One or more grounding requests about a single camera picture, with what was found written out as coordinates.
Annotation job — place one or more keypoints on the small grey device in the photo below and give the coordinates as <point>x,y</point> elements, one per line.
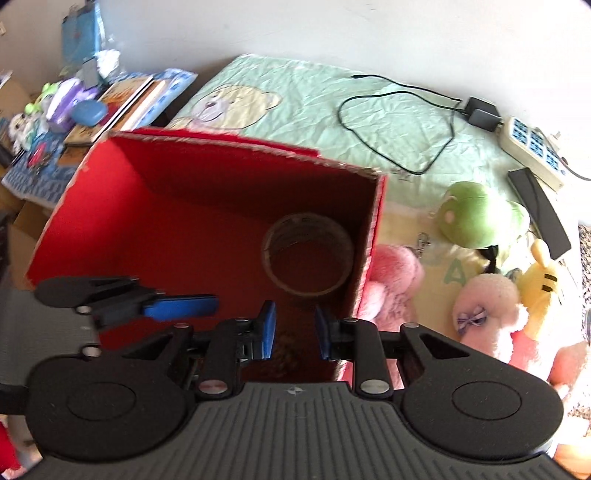
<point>90,71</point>

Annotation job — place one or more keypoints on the purple white toy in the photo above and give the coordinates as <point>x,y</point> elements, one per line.
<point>67,104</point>

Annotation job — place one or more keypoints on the yellow plush toy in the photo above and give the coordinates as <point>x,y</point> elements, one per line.
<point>540,281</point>

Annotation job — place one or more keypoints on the peach plush toy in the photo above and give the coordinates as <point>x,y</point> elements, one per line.
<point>572,364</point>

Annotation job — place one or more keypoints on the brown tape roll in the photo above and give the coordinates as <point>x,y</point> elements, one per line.
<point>304,230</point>

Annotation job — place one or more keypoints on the large red cardboard box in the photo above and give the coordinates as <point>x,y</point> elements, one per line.
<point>161,207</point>

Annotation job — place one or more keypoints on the white small plush toys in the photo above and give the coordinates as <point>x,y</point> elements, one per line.
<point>25,129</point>

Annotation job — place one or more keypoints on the white crumpled plastic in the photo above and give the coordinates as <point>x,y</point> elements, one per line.
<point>108,60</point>

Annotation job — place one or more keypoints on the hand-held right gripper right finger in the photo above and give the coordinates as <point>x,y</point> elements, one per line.
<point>323,332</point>

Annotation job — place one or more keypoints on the pale pink plush with bow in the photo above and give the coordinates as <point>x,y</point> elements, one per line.
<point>489,295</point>

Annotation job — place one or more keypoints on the green plush toy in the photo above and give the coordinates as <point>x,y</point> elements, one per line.
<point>475,212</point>

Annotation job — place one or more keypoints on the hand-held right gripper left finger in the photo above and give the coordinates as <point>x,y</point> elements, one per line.
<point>267,330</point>

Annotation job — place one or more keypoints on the blue tissue packet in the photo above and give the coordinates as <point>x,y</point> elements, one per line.
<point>81,37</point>

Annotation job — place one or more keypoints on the brown cardboard box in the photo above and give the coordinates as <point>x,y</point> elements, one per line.
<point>25,235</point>

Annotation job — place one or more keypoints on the blue oval case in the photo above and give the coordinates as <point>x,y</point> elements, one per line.
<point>90,113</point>

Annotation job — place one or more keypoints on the black charger adapter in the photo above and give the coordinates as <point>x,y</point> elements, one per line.
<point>482,115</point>

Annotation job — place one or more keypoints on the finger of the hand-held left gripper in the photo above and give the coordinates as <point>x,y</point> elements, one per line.
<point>180,306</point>

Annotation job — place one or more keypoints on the pink fluffy plush toy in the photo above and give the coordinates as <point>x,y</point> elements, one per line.
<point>392,272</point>

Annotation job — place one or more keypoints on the white power strip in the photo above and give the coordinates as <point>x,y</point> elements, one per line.
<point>531,147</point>

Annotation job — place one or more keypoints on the blue patterned packet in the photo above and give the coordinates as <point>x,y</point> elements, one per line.
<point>173,90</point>

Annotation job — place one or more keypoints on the stack of books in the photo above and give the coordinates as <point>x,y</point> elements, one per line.
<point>122,99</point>

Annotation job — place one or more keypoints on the red key bunch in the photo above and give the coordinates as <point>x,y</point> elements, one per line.
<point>38,154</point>

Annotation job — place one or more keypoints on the blue patterned tablecloth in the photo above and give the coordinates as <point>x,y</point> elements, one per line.
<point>41,182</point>

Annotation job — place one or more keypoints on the black flat case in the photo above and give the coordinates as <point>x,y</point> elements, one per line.
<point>538,207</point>

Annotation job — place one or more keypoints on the green frog toy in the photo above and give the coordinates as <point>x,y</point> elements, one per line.
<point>41,94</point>

